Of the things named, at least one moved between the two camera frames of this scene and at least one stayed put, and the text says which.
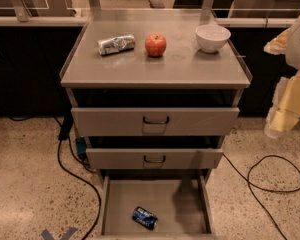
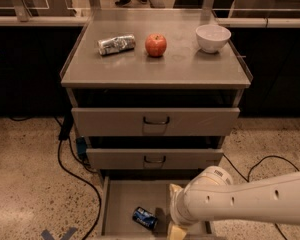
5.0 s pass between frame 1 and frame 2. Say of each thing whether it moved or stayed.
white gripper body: moved
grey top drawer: stayed
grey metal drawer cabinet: stayed
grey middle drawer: stayed
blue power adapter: stayed
